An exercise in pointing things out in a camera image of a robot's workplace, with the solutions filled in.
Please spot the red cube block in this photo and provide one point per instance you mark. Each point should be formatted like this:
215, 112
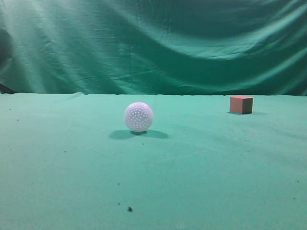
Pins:
241, 104

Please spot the white dimpled ball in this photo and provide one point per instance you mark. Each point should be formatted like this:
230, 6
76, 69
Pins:
138, 117

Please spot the green backdrop cloth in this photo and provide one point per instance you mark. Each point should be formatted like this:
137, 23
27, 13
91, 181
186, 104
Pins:
176, 47

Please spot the green table cloth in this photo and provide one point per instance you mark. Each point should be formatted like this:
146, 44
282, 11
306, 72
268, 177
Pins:
69, 162

